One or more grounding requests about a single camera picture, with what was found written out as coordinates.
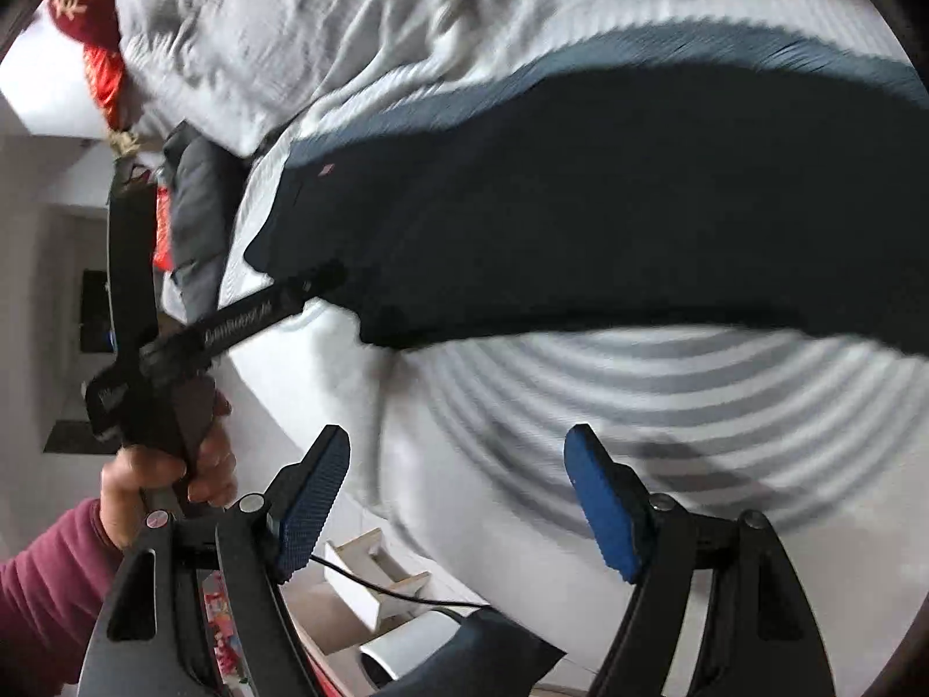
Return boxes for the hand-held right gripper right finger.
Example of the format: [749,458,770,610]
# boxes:
[564,423,836,697]

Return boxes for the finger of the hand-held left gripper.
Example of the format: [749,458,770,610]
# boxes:
[141,261,348,379]
[106,163,159,379]

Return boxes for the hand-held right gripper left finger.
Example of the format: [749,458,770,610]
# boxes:
[76,423,353,697]

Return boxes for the black shorts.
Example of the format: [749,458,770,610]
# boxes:
[243,27,929,351]

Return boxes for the person's left forearm maroon sleeve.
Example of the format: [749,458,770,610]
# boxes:
[0,498,126,697]

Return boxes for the person's left hand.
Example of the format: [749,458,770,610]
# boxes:
[100,390,238,551]

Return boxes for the dark grey padded jacket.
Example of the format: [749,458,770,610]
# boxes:
[161,122,249,324]

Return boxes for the grey white striped bed sheet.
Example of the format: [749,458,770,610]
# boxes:
[218,0,923,691]

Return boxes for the white wooden box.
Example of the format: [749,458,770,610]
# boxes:
[319,529,433,634]

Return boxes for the colourful printed packet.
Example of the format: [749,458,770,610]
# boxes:
[201,572,251,687]

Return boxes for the white cylinder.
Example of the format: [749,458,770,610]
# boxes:
[361,608,469,692]

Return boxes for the dark cloth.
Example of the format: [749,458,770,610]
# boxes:
[395,606,567,697]

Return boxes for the red cloth with gold print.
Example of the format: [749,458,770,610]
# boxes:
[47,0,142,135]

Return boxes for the light grey rumpled quilt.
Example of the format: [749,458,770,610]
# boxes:
[114,0,553,157]

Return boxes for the black cable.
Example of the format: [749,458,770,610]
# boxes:
[311,555,489,612]

